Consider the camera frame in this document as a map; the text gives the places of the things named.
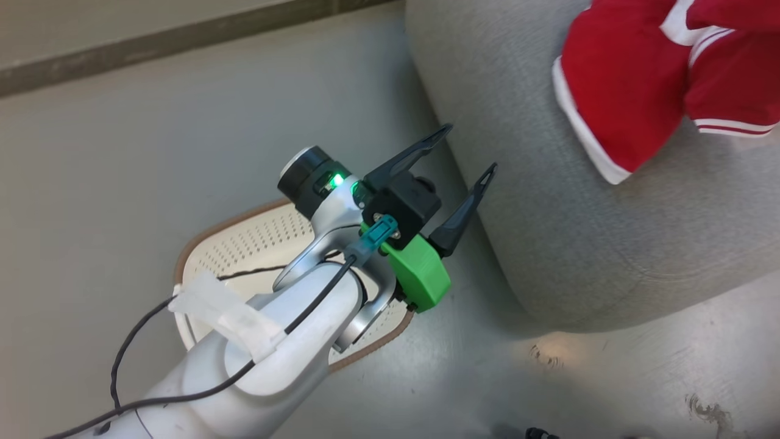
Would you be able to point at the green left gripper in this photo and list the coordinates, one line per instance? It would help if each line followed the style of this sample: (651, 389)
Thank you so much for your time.
(420, 274)

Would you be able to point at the red garment with white hem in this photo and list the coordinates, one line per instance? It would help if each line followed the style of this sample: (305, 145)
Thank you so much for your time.
(615, 79)

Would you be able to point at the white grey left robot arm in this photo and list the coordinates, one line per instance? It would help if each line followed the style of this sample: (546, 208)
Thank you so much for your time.
(286, 366)

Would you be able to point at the grey fabric sofa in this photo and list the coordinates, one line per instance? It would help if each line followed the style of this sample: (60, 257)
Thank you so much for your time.
(548, 231)

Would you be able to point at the cream perforated laundry basket brown rim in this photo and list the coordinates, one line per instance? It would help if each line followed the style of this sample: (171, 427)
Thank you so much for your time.
(256, 238)

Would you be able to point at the white tape wrap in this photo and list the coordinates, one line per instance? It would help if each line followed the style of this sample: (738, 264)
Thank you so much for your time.
(225, 311)

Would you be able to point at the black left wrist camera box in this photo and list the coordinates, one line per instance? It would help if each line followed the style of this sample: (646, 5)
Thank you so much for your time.
(402, 201)

